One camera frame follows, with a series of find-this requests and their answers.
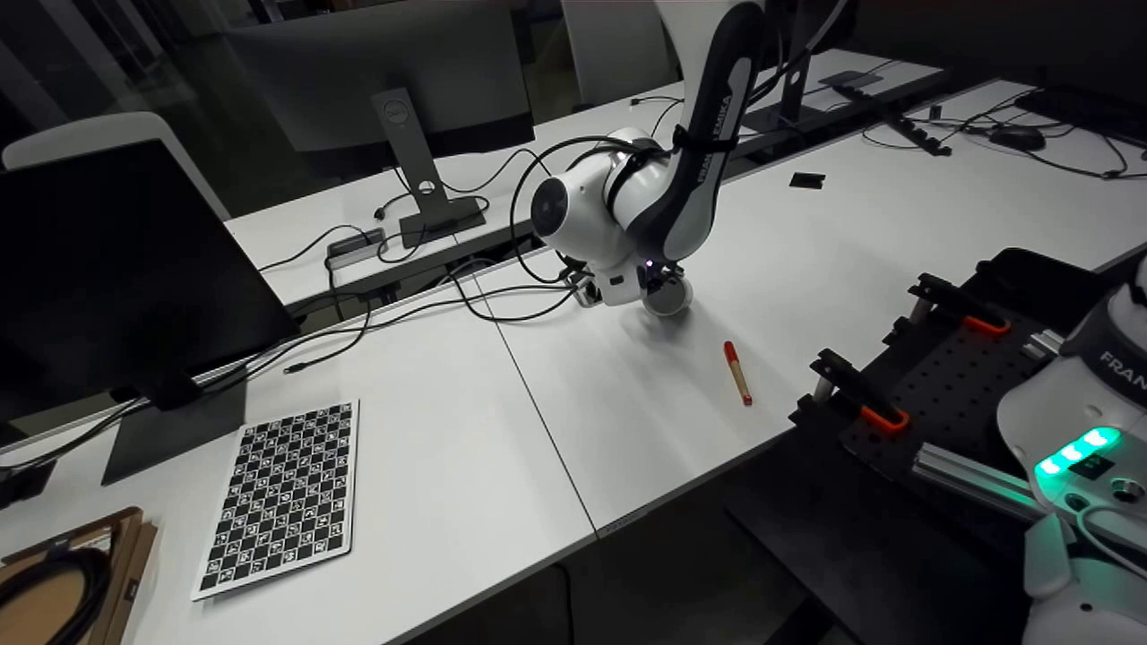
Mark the long black desk cable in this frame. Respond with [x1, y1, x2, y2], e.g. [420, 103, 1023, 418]
[445, 140, 541, 201]

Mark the black monitor with flat base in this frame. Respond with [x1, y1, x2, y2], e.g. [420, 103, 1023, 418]
[0, 135, 299, 486]

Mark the brown cardboard box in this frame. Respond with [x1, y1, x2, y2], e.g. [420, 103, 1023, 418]
[0, 506, 162, 645]

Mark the aluminium profile rail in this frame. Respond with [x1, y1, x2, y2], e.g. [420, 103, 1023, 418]
[907, 442, 1054, 524]

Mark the grey monitor back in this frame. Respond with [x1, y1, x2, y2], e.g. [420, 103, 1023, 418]
[555, 0, 673, 111]

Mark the black power adapter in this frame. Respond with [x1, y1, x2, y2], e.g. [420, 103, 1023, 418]
[984, 123, 1048, 159]

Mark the dark docking box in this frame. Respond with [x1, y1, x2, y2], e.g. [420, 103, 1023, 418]
[321, 229, 391, 270]

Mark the black coiled cable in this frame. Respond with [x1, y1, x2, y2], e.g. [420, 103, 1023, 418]
[0, 541, 117, 645]

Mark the brown marker with red cap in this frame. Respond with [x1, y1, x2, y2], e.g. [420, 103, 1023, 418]
[715, 337, 761, 410]

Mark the black looped cable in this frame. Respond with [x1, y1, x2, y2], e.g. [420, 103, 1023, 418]
[445, 255, 586, 328]

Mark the black cable with plug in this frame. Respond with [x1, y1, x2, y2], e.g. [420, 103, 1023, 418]
[111, 291, 504, 405]

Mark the dark flat pad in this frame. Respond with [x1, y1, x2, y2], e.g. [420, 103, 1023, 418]
[821, 68, 886, 100]

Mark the black clamp with orange handle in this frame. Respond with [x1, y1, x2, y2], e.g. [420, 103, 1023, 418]
[904, 270, 1015, 349]
[788, 349, 916, 442]

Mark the black and white calibration board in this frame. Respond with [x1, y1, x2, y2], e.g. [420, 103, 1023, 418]
[188, 399, 360, 603]

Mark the monitor on silver stand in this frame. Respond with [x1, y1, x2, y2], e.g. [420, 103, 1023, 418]
[226, 0, 536, 252]

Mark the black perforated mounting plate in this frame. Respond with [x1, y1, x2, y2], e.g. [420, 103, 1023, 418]
[790, 244, 1123, 486]

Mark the black adapter cable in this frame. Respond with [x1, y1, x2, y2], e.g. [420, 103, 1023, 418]
[1034, 119, 1135, 185]

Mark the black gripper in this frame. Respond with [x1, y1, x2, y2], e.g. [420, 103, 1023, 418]
[628, 255, 689, 298]

